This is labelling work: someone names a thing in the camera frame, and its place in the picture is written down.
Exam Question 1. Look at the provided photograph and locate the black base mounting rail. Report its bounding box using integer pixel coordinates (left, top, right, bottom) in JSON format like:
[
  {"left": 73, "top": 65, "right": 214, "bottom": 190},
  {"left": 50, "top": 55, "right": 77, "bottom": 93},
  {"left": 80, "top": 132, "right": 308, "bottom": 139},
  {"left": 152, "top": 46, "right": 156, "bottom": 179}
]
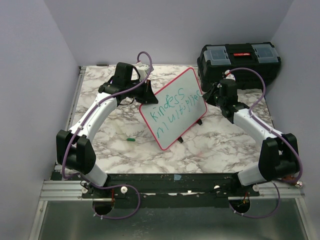
[{"left": 67, "top": 173, "right": 260, "bottom": 212}]

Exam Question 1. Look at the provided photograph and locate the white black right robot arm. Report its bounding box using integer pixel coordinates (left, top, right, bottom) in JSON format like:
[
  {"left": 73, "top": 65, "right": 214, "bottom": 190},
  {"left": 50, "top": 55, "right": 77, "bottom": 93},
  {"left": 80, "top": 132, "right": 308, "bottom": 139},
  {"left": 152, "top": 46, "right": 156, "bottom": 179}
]
[{"left": 203, "top": 79, "right": 302, "bottom": 196}]

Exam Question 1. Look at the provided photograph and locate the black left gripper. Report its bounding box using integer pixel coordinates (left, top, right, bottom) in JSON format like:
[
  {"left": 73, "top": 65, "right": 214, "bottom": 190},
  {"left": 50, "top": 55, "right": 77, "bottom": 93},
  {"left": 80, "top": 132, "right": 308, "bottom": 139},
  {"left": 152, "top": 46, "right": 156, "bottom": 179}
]
[{"left": 125, "top": 78, "right": 158, "bottom": 104}]

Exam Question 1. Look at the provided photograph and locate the pink framed whiteboard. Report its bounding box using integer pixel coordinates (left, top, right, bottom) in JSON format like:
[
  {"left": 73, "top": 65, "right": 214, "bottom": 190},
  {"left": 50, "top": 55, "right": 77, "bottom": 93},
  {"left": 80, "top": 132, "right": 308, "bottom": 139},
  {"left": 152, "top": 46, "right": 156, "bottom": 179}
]
[{"left": 139, "top": 67, "right": 208, "bottom": 151}]

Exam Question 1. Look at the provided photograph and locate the black plastic toolbox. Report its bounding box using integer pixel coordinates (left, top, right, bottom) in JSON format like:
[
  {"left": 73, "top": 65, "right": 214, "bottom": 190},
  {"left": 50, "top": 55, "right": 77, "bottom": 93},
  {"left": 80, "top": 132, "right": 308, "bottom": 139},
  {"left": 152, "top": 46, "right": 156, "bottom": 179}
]
[{"left": 197, "top": 42, "right": 281, "bottom": 92}]

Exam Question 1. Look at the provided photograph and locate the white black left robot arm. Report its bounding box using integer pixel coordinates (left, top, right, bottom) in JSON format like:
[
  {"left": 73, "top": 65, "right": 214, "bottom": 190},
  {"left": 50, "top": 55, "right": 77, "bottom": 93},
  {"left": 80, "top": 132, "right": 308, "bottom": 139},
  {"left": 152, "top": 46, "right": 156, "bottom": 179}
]
[{"left": 56, "top": 61, "right": 159, "bottom": 198}]

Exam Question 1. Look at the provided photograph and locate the aluminium frame extrusion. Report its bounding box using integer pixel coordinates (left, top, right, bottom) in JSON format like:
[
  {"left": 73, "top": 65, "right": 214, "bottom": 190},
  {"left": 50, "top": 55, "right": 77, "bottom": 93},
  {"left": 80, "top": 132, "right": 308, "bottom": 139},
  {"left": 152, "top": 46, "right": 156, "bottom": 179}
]
[{"left": 29, "top": 66, "right": 87, "bottom": 240}]

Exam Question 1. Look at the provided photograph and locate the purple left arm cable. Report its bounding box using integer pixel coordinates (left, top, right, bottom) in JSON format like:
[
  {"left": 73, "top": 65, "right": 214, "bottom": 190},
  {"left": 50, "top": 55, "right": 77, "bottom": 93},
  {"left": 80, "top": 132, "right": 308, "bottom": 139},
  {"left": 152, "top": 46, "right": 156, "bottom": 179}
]
[{"left": 61, "top": 51, "right": 152, "bottom": 220}]

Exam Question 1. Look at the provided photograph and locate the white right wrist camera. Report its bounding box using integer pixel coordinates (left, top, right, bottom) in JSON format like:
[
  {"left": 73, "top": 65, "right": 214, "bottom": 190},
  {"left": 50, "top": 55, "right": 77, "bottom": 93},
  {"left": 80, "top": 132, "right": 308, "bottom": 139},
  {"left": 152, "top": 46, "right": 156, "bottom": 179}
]
[{"left": 223, "top": 70, "right": 236, "bottom": 81}]

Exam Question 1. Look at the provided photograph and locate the blue tape piece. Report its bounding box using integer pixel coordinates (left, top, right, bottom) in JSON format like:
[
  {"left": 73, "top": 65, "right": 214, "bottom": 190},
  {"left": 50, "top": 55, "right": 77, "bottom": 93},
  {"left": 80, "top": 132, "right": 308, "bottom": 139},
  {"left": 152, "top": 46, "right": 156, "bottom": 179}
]
[{"left": 173, "top": 174, "right": 182, "bottom": 181}]

